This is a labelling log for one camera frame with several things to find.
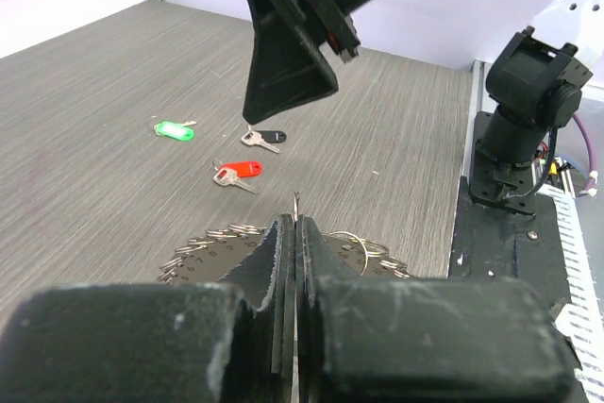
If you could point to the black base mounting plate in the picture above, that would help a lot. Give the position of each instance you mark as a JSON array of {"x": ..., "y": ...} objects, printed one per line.
[{"x": 505, "y": 226}]

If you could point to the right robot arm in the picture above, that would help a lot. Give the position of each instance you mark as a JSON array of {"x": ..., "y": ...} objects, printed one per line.
[{"x": 536, "y": 81}]

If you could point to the green key tag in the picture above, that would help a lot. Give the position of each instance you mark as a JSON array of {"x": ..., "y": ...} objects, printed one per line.
[{"x": 182, "y": 132}]

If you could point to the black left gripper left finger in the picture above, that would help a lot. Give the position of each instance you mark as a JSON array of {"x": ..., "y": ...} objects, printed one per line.
[{"x": 230, "y": 340}]

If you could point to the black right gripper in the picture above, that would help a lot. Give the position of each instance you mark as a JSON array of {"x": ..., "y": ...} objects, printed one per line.
[{"x": 287, "y": 69}]

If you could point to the white slotted cable duct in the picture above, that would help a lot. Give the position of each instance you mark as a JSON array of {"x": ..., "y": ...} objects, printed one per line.
[{"x": 580, "y": 319}]

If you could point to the red tagged key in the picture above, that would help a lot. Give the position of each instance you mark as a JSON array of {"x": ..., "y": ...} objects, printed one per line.
[{"x": 236, "y": 173}]

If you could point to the black tagged key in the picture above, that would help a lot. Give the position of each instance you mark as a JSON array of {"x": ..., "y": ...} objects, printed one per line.
[{"x": 266, "y": 139}]

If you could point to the single silver keyring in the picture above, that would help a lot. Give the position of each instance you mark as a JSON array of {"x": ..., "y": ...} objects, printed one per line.
[{"x": 297, "y": 208}]

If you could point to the metal disc with keyrings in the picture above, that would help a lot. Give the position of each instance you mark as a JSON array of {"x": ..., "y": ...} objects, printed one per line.
[{"x": 213, "y": 255}]

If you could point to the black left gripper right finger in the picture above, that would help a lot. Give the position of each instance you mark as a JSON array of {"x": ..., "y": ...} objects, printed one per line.
[{"x": 390, "y": 339}]

